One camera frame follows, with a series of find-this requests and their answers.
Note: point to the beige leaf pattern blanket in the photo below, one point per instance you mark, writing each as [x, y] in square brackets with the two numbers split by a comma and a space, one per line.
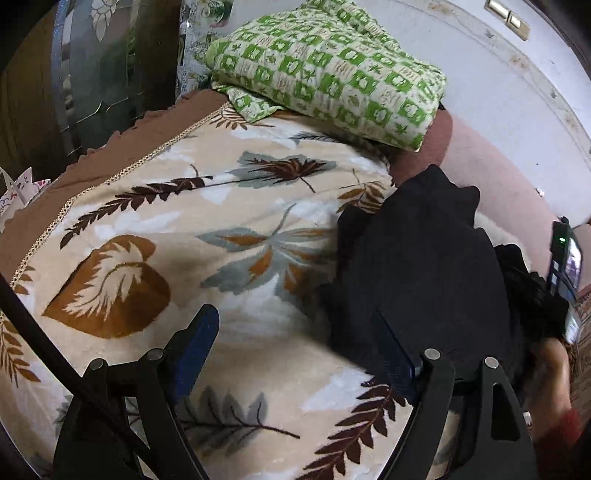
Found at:
[195, 206]

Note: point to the person's hand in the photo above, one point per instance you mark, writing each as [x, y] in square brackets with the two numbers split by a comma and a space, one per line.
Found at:
[550, 399]

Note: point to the black coat with fur collar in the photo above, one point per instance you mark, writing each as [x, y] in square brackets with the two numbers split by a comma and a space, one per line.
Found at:
[420, 274]

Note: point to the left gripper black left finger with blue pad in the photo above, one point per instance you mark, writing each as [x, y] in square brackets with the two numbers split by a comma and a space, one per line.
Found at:
[127, 426]

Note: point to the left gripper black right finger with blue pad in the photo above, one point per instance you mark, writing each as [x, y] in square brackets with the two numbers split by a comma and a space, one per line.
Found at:
[492, 439]

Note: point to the green checkered folded quilt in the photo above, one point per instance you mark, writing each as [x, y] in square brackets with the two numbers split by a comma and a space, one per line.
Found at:
[332, 61]

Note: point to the dark glass wardrobe door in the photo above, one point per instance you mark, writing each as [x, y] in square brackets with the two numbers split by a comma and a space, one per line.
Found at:
[111, 62]

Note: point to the white patterned paper bag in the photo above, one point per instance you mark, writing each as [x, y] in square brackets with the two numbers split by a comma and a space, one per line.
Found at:
[19, 193]

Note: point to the pink brown bed headboard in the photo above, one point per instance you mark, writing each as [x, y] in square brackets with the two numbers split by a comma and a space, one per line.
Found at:
[510, 209]

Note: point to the black device with green light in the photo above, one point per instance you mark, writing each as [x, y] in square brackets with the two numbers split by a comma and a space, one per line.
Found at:
[563, 281]

